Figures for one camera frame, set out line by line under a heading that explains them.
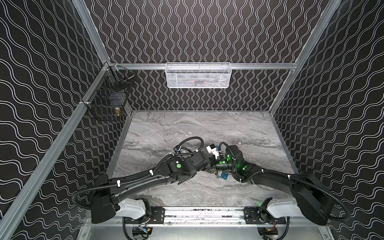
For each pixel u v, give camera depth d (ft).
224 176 2.86
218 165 2.27
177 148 2.13
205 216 2.50
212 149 2.49
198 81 3.18
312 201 1.39
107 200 1.28
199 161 1.77
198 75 4.16
